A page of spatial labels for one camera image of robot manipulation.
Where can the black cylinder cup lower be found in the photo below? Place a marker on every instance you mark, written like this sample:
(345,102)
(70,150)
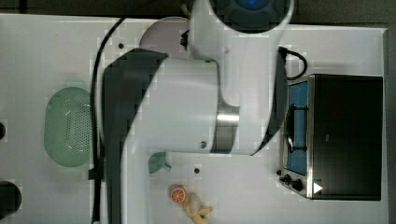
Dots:
(10,199)

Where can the orange slice toy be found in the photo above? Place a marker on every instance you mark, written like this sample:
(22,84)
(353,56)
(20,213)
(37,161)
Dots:
(178,194)

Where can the black cylinder cup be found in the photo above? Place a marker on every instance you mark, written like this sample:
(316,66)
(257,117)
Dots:
(2,130)
(10,199)

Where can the pink oval plate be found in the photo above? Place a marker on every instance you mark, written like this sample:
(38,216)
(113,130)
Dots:
(165,36)

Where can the black toaster oven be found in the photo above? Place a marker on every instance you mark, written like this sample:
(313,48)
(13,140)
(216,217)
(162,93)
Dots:
(332,138)

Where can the green perforated colander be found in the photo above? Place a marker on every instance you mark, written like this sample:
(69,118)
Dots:
(68,127)

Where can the peeled banana toy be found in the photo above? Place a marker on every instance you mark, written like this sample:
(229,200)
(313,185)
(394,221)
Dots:
(195,211)

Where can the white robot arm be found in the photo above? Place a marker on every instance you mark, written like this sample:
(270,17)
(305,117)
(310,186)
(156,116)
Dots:
(227,96)

